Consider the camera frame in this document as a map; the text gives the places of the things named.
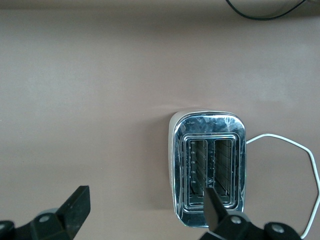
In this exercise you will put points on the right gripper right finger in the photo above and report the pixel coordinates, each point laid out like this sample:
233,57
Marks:
215,212

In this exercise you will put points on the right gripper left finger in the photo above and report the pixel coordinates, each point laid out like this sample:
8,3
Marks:
75,210

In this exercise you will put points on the cream and chrome toaster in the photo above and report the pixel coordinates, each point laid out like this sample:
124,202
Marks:
180,140

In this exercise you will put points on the brown table cover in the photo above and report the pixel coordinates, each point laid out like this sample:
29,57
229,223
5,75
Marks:
75,100

